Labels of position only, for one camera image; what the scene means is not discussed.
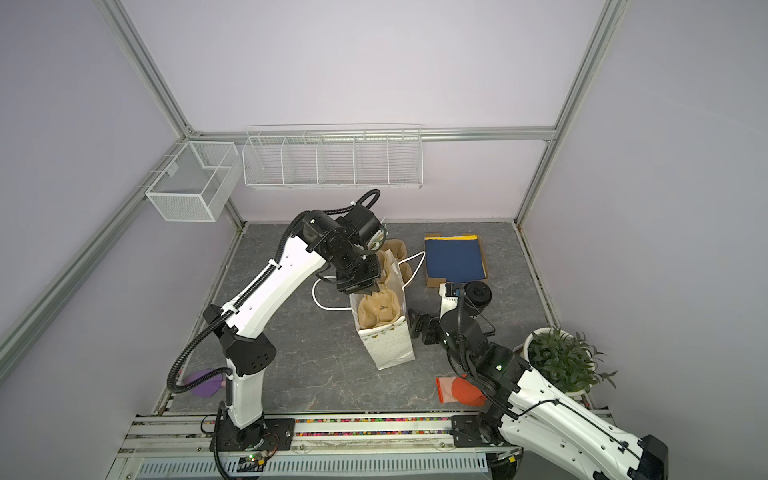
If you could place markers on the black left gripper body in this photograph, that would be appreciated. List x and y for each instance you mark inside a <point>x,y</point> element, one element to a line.
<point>356,274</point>

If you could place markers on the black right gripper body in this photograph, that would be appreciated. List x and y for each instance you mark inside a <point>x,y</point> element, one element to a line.
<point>437,332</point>

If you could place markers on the black coffee cup lid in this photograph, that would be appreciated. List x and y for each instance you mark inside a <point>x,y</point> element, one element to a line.
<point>478,294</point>

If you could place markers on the single pulp cup carrier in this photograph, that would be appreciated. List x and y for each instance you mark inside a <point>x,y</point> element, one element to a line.
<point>378,309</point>

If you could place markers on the white cartoon gift bag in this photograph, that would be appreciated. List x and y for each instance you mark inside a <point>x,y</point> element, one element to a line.
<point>388,345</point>

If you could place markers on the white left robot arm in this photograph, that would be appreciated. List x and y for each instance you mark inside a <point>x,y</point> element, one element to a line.
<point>314,241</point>

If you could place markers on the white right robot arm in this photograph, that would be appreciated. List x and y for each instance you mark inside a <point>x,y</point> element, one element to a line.
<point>524,409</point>

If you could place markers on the stacked pulp cup carriers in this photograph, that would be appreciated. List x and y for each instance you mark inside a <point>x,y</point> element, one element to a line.
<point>399,249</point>

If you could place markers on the red rubber glove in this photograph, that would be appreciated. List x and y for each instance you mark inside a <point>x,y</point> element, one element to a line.
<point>458,390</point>

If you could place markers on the cardboard napkin tray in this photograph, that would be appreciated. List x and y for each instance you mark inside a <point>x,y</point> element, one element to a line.
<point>455,261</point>

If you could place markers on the blue napkin stack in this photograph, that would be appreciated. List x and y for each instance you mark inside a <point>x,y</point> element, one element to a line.
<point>454,259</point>

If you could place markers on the potted green plant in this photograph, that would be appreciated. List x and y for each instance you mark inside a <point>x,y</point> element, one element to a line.
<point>568,361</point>

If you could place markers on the purple pink spatula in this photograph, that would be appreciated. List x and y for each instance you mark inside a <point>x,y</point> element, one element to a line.
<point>207,388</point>

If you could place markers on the long white wire basket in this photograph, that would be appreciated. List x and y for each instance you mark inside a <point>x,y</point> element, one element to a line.
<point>333,156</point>

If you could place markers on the small white wire basket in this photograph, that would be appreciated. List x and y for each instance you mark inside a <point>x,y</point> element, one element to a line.
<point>196,184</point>

